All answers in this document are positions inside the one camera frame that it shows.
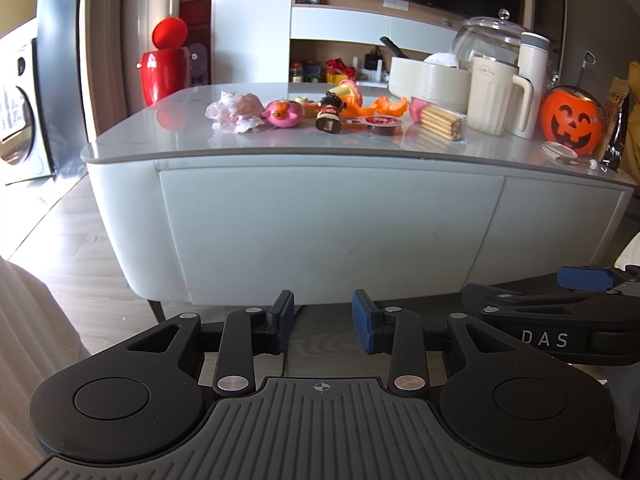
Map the glass jar with lid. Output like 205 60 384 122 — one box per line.
451 8 526 66

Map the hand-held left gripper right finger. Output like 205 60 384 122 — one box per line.
351 289 518 401

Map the red-lid jelly cup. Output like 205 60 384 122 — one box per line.
365 114 404 136

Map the white ribbed clothing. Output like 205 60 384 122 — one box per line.
0 257 91 480

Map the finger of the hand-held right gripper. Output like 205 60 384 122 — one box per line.
556 265 640 294
461 283 627 331

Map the grey skateboard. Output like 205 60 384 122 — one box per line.
189 44 209 86

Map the pink yellow toy cupcake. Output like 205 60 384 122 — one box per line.
336 79 364 110

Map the white wall cabinet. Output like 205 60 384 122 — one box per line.
212 0 566 87

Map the orange plastic toy piece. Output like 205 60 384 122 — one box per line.
350 96 410 120

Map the pink plastic bag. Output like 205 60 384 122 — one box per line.
205 91 266 135

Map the white coffee table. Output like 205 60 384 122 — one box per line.
80 82 640 322

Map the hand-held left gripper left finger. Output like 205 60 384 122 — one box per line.
127 289 296 401

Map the grey-handled mop pole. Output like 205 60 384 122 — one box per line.
577 51 597 86

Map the clear pack of biscuit sticks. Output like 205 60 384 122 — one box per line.
419 105 469 142

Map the white thermos with handle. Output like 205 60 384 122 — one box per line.
507 31 551 140

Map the red and yellow gift box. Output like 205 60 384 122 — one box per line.
325 59 351 84

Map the red bin with round lid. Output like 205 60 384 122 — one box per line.
137 17 192 107

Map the cream ribbed cup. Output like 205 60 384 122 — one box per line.
466 56 518 137

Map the orange pumpkin bucket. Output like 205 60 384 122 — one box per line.
539 85 606 157

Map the cream oval container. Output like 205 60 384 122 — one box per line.
389 56 473 106

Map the pink duck toy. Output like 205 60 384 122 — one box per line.
262 100 305 129

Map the black-haired doll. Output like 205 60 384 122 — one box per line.
316 91 349 135

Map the white cloth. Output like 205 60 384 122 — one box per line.
615 232 640 269

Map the white washing machine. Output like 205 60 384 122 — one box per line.
0 20 56 186

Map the yellow sofa chair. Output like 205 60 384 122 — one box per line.
620 60 640 186

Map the black handle tool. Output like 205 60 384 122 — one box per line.
380 36 410 60

